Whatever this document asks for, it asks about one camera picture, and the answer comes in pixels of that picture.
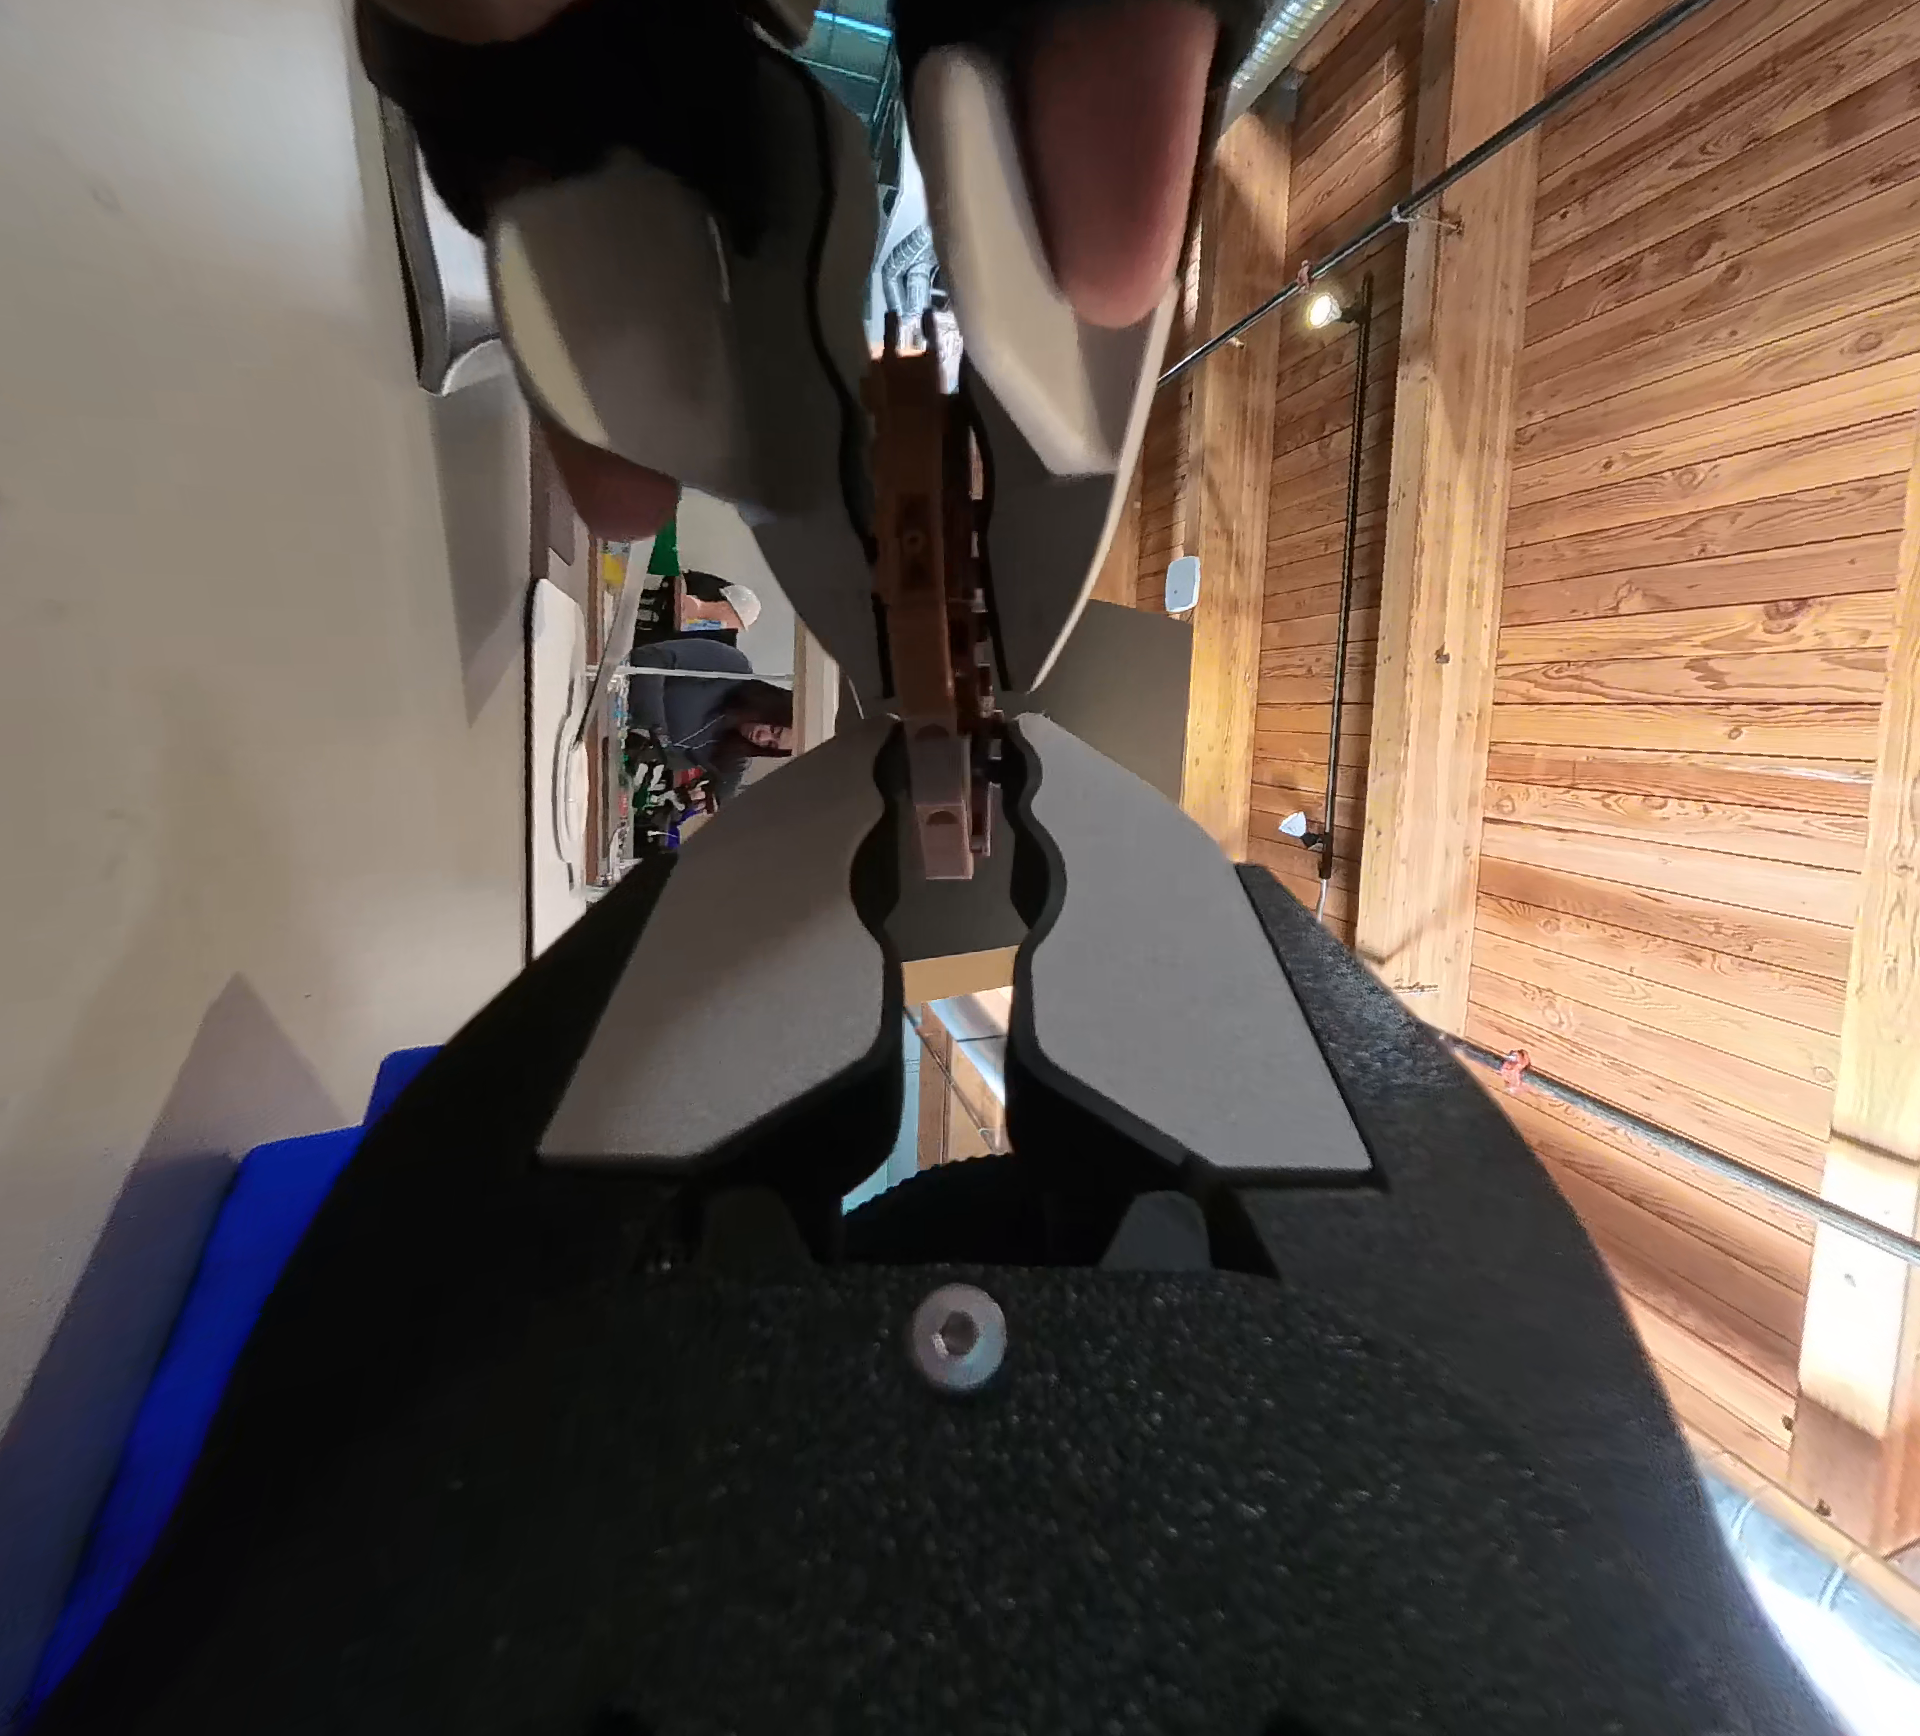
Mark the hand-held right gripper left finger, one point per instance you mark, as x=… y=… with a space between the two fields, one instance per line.
x=735 y=986

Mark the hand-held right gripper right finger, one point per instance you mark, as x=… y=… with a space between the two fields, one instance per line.
x=1185 y=999

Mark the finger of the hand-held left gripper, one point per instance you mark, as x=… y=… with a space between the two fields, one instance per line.
x=662 y=327
x=1035 y=414

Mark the brown brick assembly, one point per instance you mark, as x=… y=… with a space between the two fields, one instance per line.
x=919 y=566

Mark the blue plastic bin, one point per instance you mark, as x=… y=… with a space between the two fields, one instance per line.
x=196 y=1316

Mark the person's left hand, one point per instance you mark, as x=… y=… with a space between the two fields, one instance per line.
x=1109 y=160

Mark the track spot light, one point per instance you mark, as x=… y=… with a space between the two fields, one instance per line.
x=1323 y=308

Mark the white wall sensor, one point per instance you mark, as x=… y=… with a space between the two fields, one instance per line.
x=1185 y=579

